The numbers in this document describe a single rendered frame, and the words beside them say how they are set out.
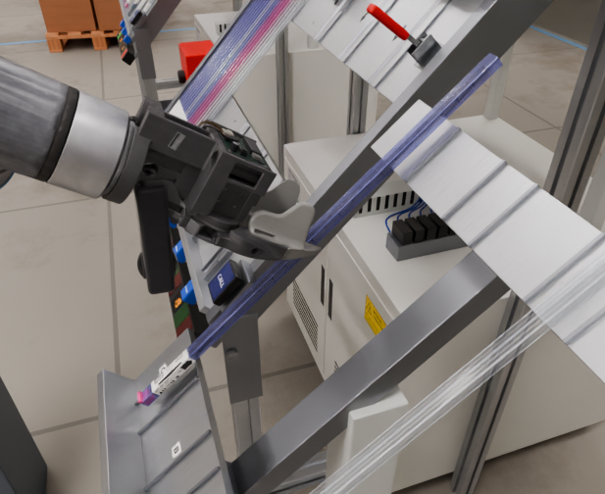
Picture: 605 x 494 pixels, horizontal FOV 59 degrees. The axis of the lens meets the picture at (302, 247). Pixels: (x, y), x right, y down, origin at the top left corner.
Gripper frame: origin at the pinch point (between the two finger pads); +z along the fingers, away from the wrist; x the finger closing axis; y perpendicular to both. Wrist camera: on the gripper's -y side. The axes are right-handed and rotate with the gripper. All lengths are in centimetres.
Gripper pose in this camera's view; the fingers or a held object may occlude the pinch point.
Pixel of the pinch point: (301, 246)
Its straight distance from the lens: 54.2
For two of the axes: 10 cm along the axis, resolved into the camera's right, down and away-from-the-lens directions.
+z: 8.0, 2.8, 5.4
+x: -3.2, -5.6, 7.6
